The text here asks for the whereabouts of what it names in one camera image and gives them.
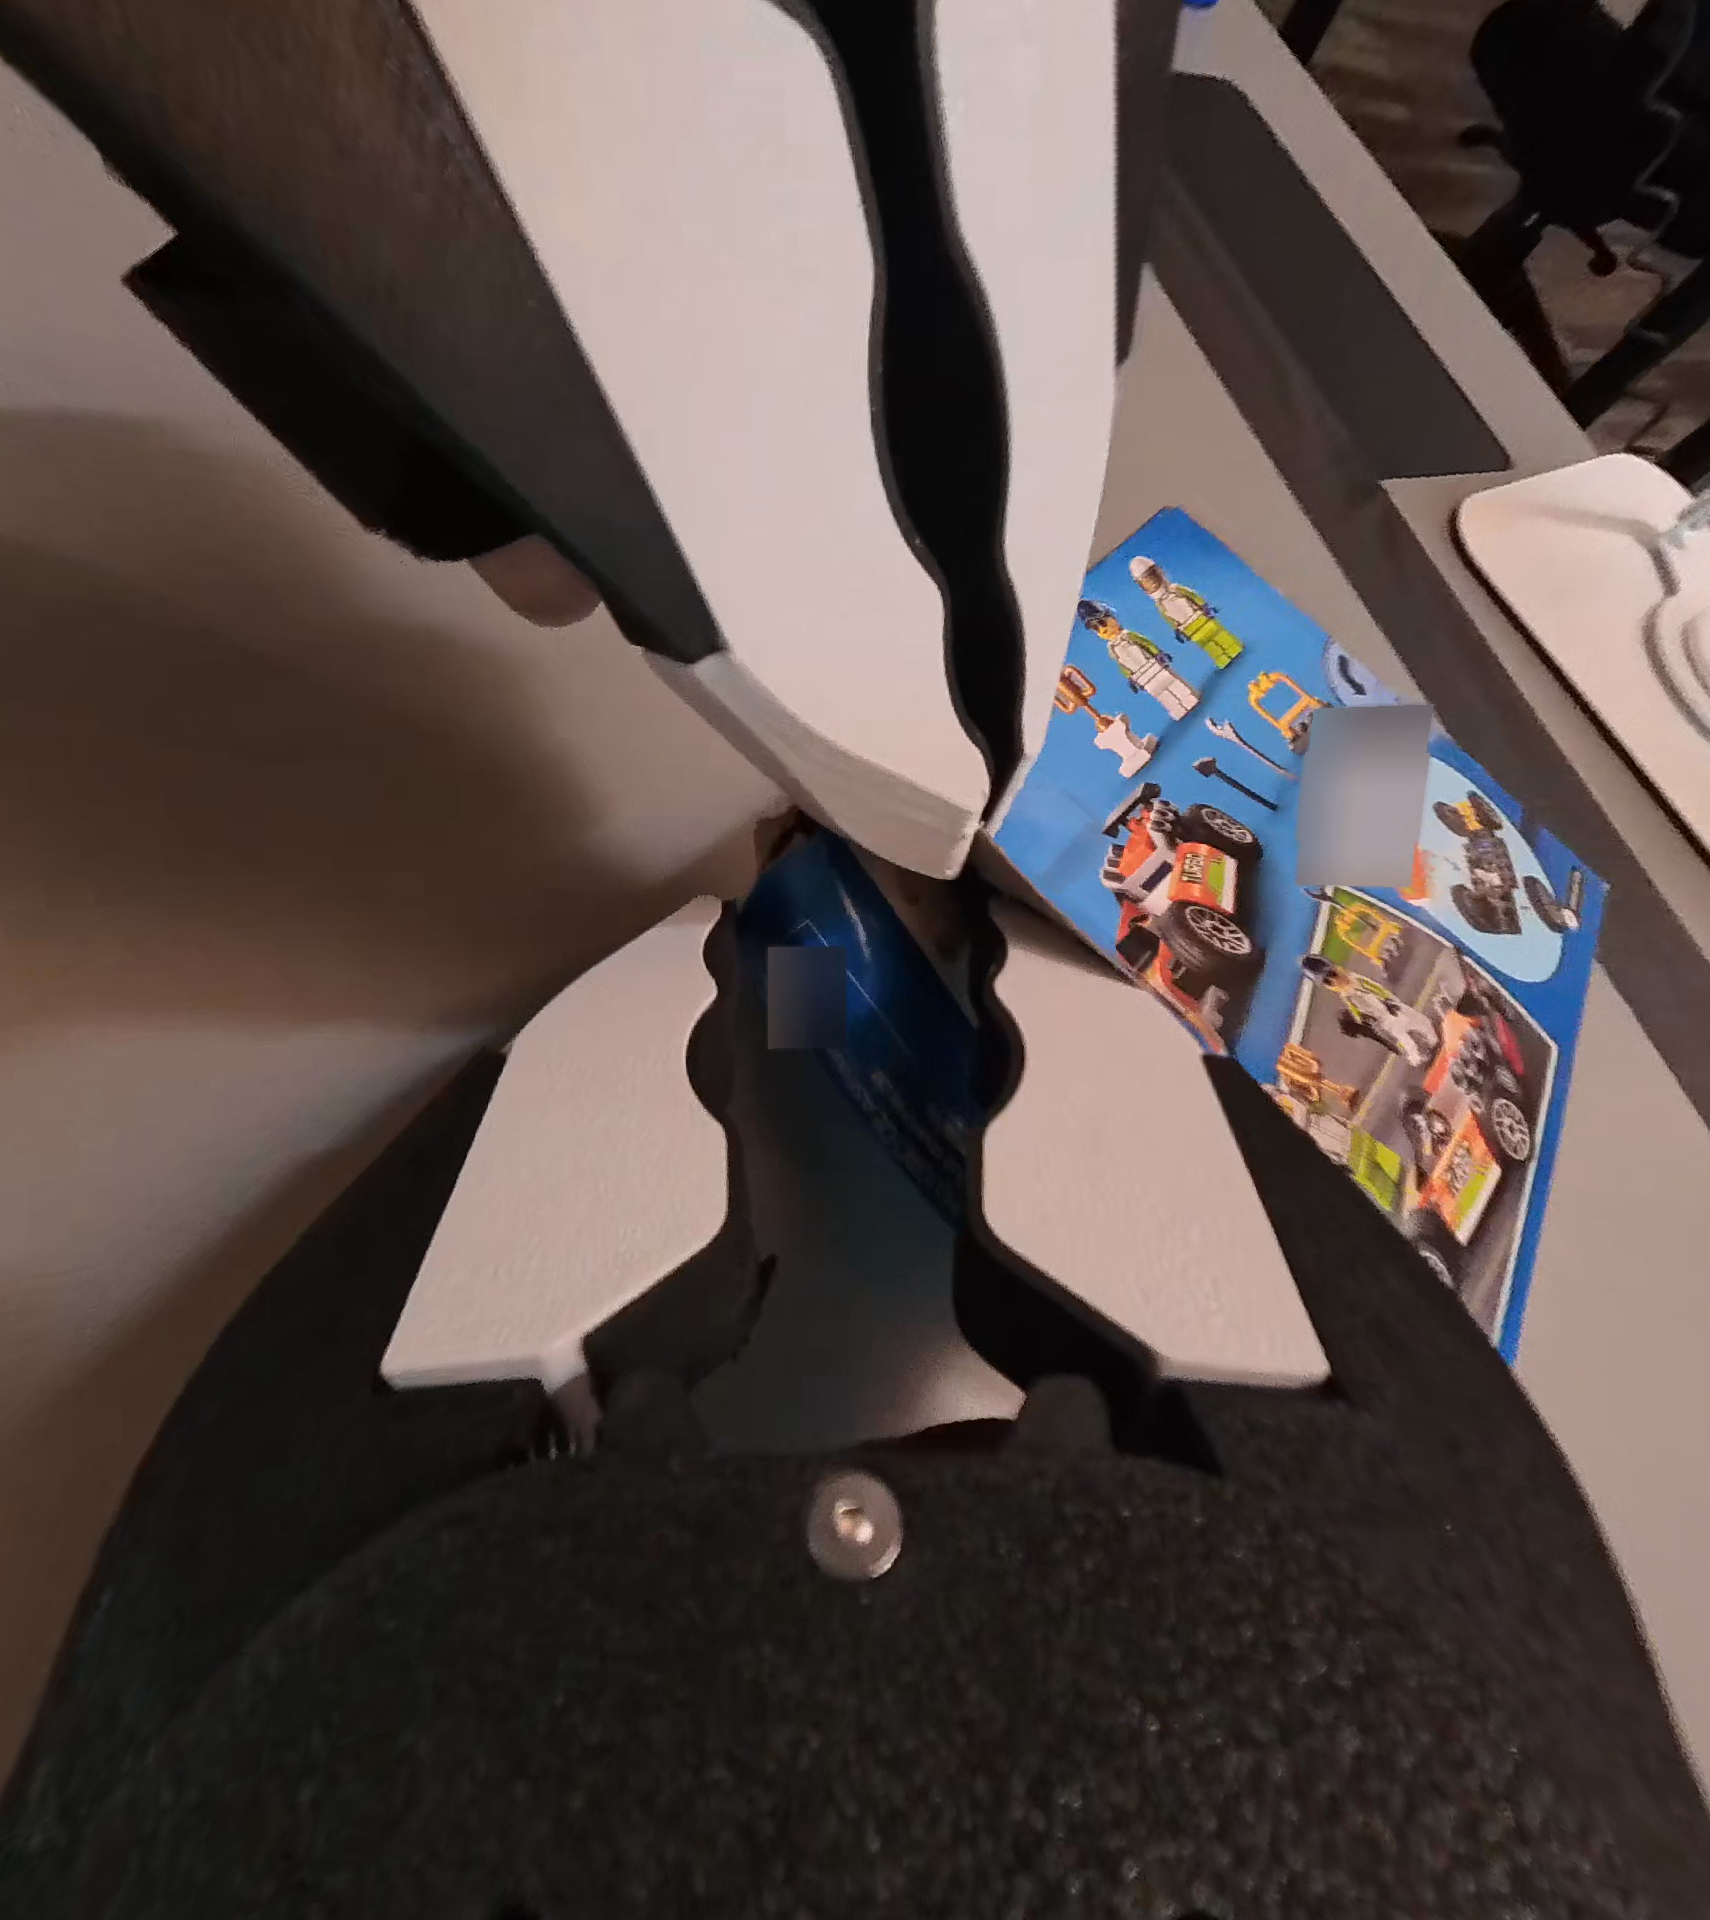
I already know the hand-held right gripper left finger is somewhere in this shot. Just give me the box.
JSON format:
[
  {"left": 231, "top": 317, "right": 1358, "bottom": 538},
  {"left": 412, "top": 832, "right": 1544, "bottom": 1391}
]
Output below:
[{"left": 383, "top": 892, "right": 763, "bottom": 1391}]

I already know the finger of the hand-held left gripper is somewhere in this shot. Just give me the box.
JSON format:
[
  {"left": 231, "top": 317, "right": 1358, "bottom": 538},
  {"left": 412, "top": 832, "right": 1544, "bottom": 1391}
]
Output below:
[
  {"left": 927, "top": 0, "right": 1133, "bottom": 769},
  {"left": 405, "top": 0, "right": 993, "bottom": 881}
]

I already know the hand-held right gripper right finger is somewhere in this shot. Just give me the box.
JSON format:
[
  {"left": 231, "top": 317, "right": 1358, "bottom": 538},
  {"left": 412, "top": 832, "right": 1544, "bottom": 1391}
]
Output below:
[{"left": 966, "top": 919, "right": 1335, "bottom": 1391}]

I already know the blue lego set box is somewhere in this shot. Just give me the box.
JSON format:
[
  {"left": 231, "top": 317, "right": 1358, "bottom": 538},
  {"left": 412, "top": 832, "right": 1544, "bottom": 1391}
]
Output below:
[{"left": 728, "top": 504, "right": 1614, "bottom": 1369}]

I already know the wooden desk black frame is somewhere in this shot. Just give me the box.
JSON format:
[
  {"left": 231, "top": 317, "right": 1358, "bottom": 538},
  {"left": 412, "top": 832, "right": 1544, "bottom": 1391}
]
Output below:
[{"left": 1555, "top": 217, "right": 1710, "bottom": 429}]

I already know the white wire screen stand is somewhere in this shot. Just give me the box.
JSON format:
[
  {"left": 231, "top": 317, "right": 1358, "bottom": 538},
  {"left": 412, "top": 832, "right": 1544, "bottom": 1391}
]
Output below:
[{"left": 1457, "top": 407, "right": 1710, "bottom": 986}]

